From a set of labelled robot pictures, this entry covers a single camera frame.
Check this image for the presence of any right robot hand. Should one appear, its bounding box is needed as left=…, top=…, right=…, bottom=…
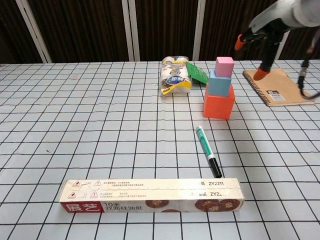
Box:
left=234, top=0, right=297, bottom=81

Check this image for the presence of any pink small block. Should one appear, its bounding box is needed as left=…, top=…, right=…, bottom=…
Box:
left=214, top=56, right=235, bottom=78

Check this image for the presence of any blue small cube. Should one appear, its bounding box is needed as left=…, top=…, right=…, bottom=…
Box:
left=207, top=69, right=232, bottom=97

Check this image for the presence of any orange cube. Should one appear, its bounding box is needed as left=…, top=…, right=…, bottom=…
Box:
left=203, top=84, right=236, bottom=119

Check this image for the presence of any brown spiral notebook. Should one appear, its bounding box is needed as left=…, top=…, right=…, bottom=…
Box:
left=242, top=67, right=317, bottom=108

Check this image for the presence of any green card packet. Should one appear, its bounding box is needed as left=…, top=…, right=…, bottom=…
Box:
left=185, top=61, right=210, bottom=85

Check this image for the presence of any green marker pen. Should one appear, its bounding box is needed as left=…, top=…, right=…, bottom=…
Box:
left=195, top=125, right=223, bottom=179

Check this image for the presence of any checkered tablecloth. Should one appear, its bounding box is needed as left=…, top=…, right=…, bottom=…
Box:
left=0, top=59, right=320, bottom=240

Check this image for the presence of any baking paper box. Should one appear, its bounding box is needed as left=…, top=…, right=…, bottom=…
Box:
left=58, top=177, right=246, bottom=214

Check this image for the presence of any white metal frame post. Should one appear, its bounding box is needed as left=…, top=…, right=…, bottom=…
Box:
left=191, top=0, right=209, bottom=61
left=274, top=31, right=291, bottom=61
left=121, top=0, right=141, bottom=62
left=14, top=0, right=53, bottom=63

